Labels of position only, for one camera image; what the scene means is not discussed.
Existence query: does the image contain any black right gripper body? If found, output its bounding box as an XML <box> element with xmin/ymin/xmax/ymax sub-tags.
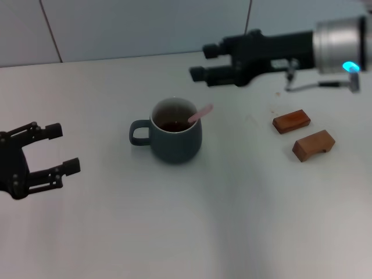
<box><xmin>222</xmin><ymin>28</ymin><xmax>317</xmax><ymax>88</ymax></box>

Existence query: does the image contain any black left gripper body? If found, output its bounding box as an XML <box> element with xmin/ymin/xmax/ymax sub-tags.
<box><xmin>0</xmin><ymin>130</ymin><xmax>32</xmax><ymax>201</ymax></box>

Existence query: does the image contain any pink handled metal spoon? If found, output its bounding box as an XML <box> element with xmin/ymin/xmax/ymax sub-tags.
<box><xmin>187</xmin><ymin>103</ymin><xmax>214</xmax><ymax>126</ymax></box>

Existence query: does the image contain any grey ceramic cup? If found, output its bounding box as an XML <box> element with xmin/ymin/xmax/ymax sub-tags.
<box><xmin>129</xmin><ymin>97</ymin><xmax>203</xmax><ymax>166</ymax></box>

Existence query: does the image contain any dark flat wooden block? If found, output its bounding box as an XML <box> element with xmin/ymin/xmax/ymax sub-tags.
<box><xmin>272</xmin><ymin>109</ymin><xmax>312</xmax><ymax>135</ymax></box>

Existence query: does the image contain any light notched wooden block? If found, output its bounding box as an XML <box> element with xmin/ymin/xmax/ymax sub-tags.
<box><xmin>292</xmin><ymin>130</ymin><xmax>337</xmax><ymax>163</ymax></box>

